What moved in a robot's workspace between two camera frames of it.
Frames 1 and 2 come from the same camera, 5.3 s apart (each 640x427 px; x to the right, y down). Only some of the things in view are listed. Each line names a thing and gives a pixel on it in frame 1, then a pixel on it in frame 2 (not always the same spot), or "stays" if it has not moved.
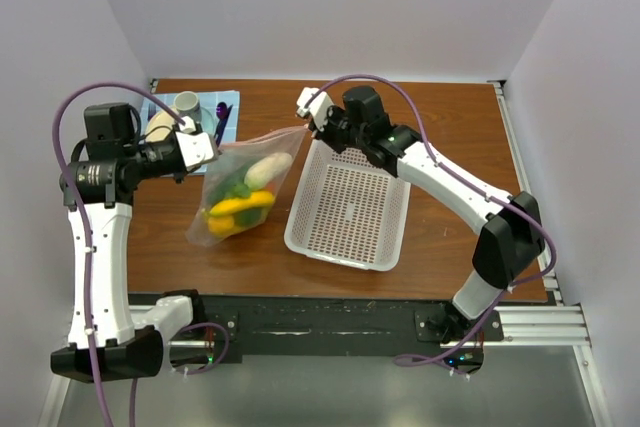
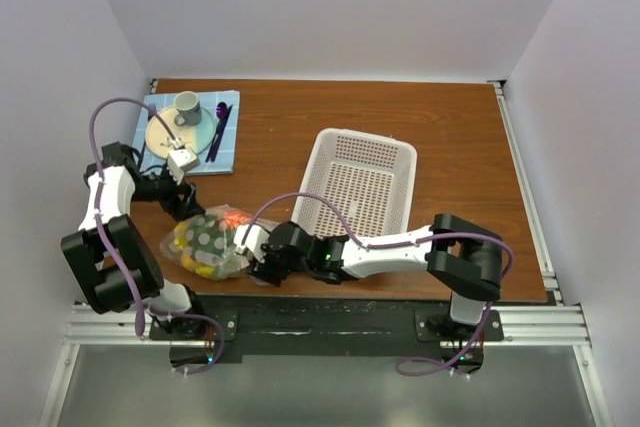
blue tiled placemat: [209, 102] stays
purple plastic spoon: [221, 112] stays
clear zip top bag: [243, 185] → [206, 243]
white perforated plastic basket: [348, 210] stays
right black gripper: [334, 113] → [266, 270]
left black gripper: [179, 175] → [185, 208]
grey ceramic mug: [187, 104] stays
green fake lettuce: [235, 190] → [209, 239]
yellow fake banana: [221, 215] → [180, 238]
